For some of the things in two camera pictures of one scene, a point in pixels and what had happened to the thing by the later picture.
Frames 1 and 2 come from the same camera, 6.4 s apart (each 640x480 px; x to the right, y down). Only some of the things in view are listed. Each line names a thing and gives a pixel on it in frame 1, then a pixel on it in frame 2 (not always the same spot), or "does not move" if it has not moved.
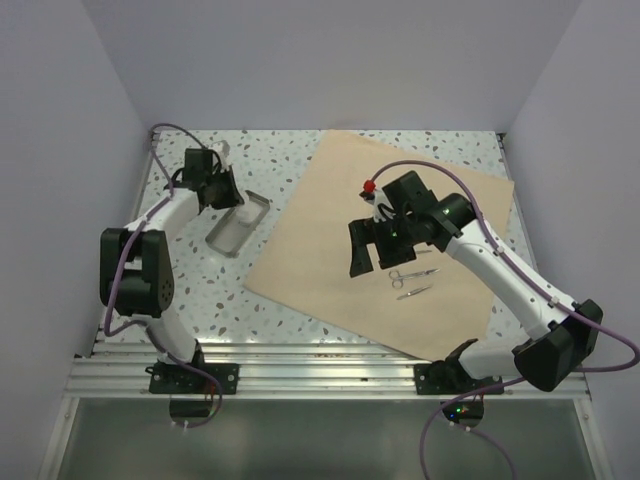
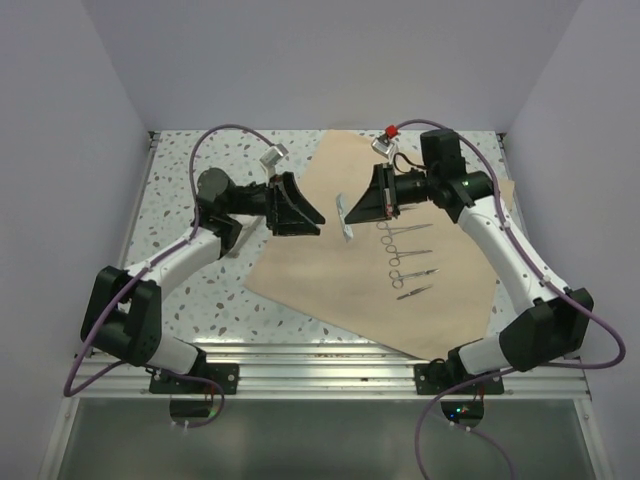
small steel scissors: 397,283 does not move
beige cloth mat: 437,302 does not move
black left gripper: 226,190 to 275,204
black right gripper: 382,240 to 386,192
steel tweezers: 415,291 does not move
